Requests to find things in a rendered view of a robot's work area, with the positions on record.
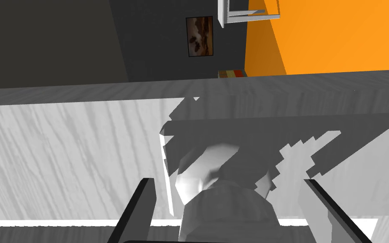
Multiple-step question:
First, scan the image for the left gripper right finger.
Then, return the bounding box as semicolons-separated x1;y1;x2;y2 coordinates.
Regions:
297;178;373;243

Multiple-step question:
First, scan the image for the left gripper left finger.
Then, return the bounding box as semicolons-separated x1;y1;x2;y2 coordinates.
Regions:
106;177;157;243

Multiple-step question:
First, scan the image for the grey round knob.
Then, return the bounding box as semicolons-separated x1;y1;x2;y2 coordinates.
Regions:
174;143;280;243

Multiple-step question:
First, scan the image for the white wooden cupboard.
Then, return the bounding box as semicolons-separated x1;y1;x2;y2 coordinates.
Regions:
0;69;389;243

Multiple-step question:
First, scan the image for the multicoloured striped block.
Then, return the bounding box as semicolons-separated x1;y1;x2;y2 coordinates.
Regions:
218;69;248;79

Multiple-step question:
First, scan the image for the white framed window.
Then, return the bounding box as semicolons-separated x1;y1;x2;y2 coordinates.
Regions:
217;0;281;29

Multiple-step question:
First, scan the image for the brown framed wall picture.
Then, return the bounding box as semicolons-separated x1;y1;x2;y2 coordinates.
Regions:
185;15;214;58

